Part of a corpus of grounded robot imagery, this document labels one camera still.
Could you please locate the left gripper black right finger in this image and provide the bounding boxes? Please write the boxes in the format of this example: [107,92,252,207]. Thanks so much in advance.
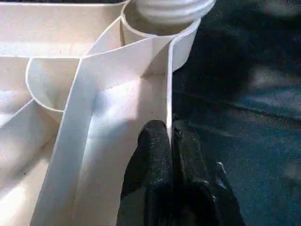
[171,114,246,226]

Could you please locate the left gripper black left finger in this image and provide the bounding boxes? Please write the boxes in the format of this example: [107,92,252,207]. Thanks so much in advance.
[117,119,175,226]

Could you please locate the white plastic table top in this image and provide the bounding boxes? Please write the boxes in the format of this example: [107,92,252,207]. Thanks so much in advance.
[0,0,202,226]

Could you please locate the white plastic table leg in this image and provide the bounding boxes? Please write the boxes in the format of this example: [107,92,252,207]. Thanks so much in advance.
[135,0,216,27]

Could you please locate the black cloth mat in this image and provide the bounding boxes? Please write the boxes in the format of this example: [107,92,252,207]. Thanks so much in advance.
[171,0,301,226]

